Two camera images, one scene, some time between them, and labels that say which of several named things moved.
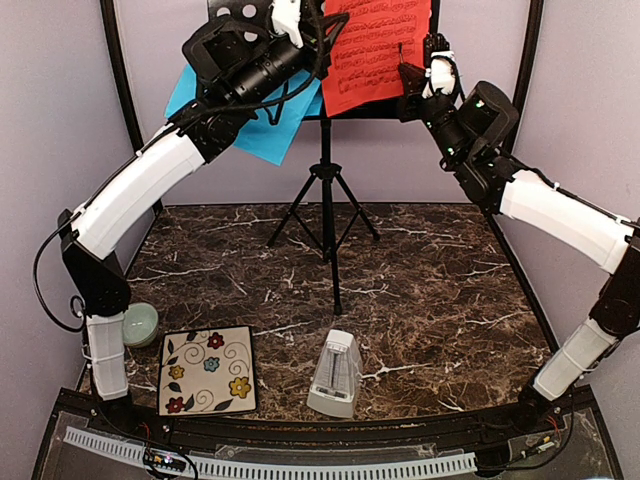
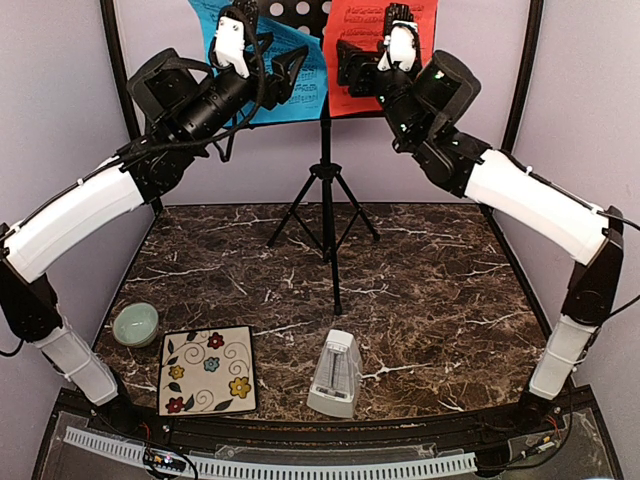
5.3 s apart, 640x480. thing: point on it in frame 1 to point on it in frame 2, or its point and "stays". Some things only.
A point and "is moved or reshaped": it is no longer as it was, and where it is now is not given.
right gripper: (413, 80) to (354, 64)
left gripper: (314, 26) to (281, 85)
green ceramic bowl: (140, 325) stays
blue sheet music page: (266, 132) is moved or reshaped
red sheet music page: (378, 37) stays
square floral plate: (207, 371) stays
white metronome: (339, 378) stays
